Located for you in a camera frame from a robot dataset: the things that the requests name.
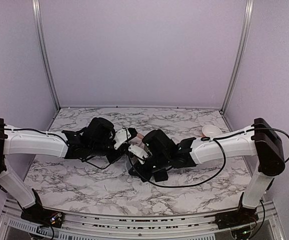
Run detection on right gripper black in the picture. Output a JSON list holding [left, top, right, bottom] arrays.
[[129, 151, 171, 182]]

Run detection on pink frame sunglasses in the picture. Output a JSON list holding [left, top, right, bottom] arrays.
[[137, 133, 144, 140]]

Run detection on black glasses case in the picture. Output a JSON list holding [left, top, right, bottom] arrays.
[[153, 168, 169, 183]]

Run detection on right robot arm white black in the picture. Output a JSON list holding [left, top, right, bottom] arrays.
[[127, 118, 288, 229]]

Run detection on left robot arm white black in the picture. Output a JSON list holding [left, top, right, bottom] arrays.
[[0, 117, 132, 224]]

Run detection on orange white bowl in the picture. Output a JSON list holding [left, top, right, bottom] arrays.
[[201, 124, 223, 138]]

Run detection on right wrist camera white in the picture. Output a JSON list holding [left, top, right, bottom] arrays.
[[127, 144, 149, 165]]

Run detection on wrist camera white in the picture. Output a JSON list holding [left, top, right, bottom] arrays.
[[127, 144, 149, 165], [113, 127, 138, 150]]

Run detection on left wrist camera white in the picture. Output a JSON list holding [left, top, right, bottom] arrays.
[[113, 127, 138, 150]]

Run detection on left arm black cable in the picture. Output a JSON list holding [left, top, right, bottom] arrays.
[[0, 127, 115, 170]]

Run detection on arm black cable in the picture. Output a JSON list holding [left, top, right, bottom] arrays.
[[124, 127, 289, 188], [0, 127, 115, 170]]

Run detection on front aluminium rail base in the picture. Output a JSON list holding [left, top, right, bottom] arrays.
[[0, 199, 286, 240]]

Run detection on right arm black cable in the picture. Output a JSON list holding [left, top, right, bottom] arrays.
[[124, 127, 289, 188]]

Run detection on left aluminium frame post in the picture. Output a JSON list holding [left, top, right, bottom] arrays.
[[31, 0, 61, 112]]

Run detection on aluminium frame post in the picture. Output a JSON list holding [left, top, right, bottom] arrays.
[[220, 0, 255, 115], [31, 0, 61, 112]]

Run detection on right aluminium frame post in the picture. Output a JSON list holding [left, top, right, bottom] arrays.
[[220, 0, 255, 115]]

